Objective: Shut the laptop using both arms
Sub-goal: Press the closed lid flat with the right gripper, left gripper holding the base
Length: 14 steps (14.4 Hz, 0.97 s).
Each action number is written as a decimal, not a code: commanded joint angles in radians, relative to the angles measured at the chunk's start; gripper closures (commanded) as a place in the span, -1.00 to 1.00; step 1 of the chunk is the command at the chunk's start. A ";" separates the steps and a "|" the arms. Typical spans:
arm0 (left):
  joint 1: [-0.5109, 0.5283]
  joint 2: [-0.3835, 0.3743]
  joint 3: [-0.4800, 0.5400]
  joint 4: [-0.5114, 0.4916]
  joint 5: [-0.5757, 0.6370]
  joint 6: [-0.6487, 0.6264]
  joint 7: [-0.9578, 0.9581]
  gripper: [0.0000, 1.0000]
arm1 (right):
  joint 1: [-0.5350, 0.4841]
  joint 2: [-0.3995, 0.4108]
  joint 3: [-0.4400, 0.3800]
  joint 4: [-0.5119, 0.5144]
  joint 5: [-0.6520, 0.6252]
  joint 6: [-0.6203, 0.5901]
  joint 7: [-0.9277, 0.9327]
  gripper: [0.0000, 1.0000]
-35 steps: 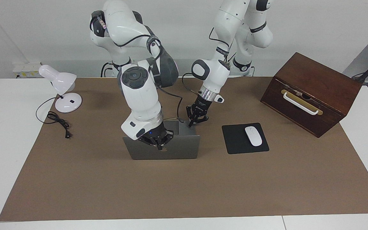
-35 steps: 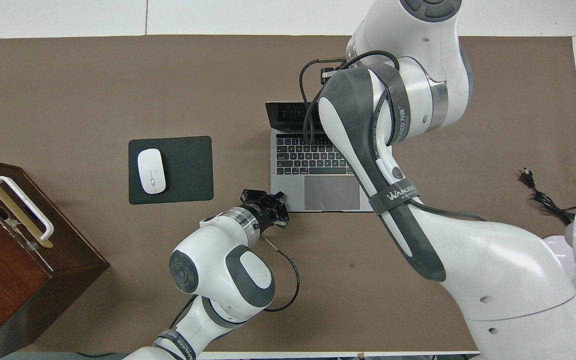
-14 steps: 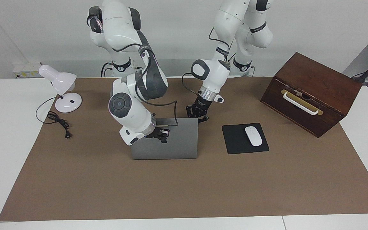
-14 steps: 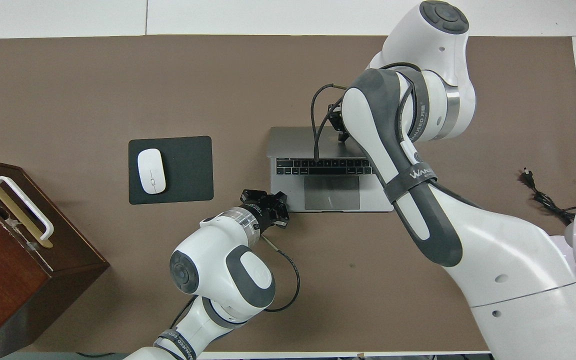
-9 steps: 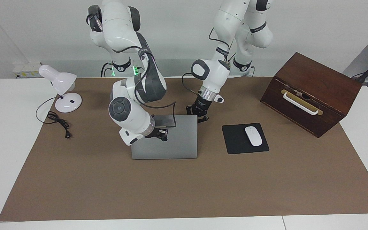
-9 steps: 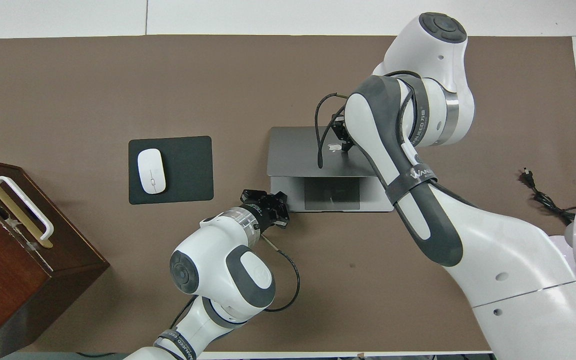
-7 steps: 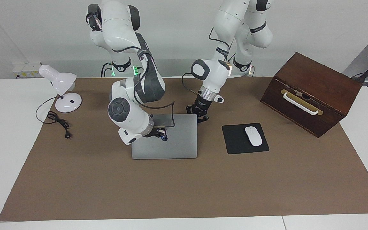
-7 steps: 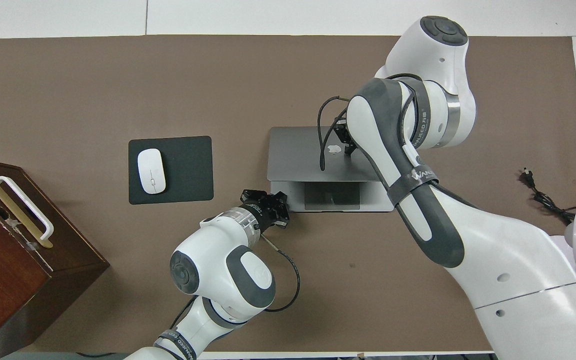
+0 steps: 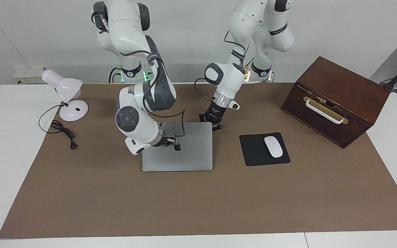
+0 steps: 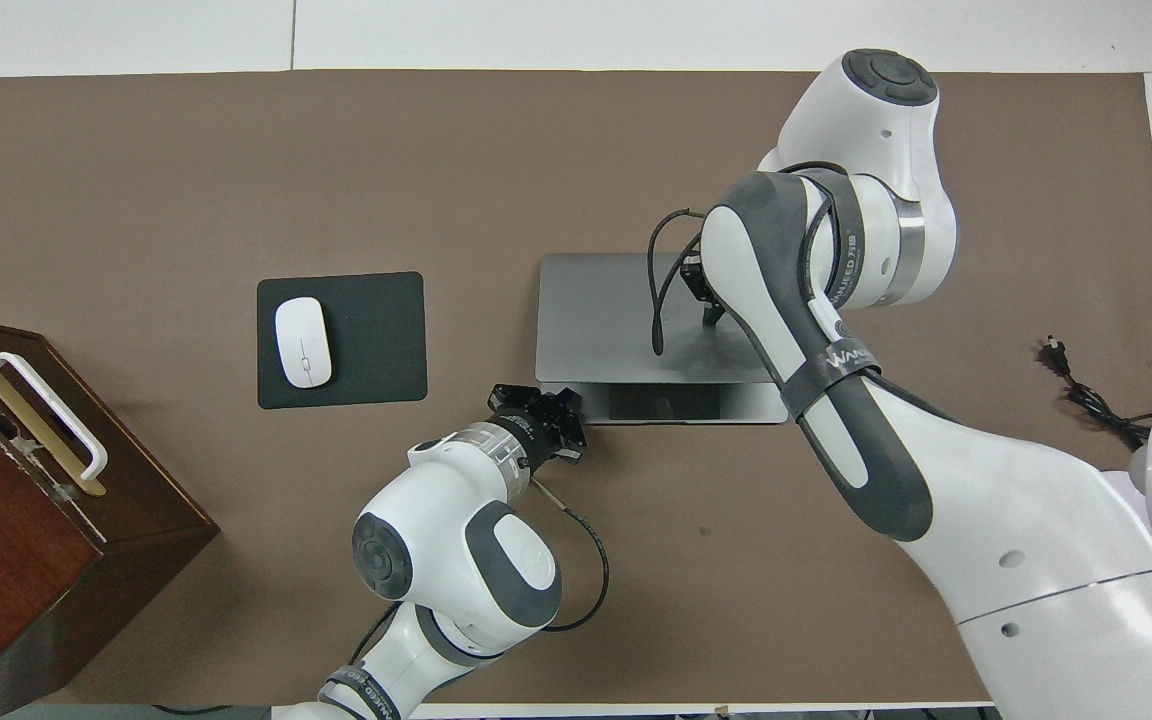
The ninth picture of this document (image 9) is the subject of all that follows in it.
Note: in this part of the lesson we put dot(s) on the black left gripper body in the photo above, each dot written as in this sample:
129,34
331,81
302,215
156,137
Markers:
216,112

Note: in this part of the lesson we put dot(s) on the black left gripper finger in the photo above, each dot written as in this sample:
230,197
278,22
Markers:
218,126
203,117

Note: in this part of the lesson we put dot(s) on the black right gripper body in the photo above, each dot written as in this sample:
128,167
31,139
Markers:
162,140

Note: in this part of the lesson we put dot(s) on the grey laptop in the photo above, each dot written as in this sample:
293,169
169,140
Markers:
184,158

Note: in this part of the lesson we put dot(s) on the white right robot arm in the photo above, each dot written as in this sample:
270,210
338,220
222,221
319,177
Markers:
129,34

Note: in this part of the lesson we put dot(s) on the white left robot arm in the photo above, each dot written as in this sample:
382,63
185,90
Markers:
246,20

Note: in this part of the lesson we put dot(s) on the black mouse pad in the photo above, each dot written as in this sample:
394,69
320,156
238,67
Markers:
253,151

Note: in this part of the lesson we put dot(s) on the white computer mouse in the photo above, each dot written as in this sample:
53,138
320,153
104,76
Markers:
273,146

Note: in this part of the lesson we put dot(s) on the brown table mat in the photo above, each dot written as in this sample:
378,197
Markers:
198,206

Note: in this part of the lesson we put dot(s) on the white desk lamp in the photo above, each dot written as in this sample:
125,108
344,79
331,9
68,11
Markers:
67,88

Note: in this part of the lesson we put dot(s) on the dark wooden box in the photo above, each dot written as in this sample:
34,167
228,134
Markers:
357,100

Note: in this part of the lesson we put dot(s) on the white power strip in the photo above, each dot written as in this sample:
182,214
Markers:
28,74

